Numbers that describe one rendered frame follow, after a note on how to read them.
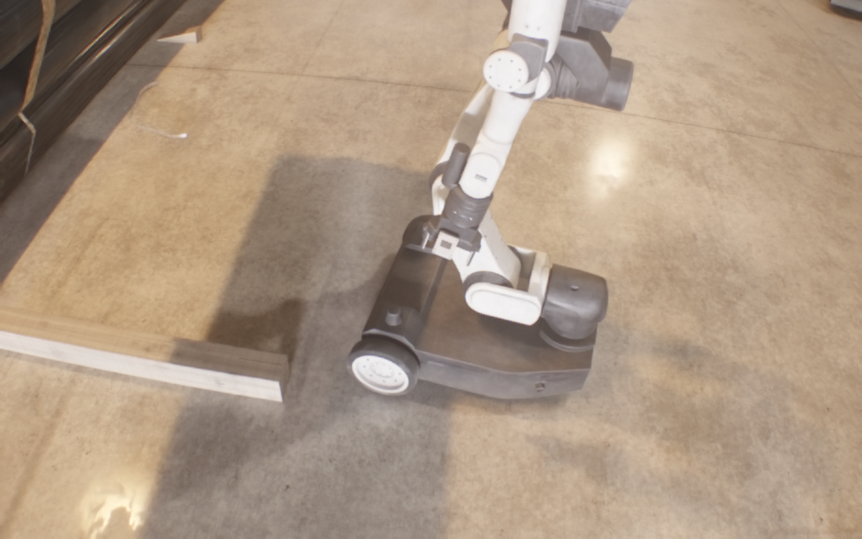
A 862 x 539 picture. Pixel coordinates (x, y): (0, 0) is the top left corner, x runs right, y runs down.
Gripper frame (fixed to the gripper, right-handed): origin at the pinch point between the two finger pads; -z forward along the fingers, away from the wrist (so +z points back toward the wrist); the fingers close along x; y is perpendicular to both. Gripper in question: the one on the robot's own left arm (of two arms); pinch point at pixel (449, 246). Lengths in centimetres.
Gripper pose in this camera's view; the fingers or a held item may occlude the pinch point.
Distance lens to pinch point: 144.7
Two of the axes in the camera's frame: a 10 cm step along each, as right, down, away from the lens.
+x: -9.3, -3.7, -0.2
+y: -2.4, 6.5, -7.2
